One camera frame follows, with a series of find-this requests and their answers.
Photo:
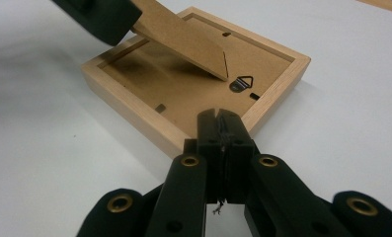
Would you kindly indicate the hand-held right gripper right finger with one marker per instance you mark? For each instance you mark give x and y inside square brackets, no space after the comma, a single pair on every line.
[238,164]

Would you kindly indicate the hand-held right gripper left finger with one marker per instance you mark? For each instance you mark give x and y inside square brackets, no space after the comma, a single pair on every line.
[210,158]

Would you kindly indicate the wooden picture frame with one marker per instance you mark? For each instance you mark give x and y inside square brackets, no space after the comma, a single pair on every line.
[183,92]

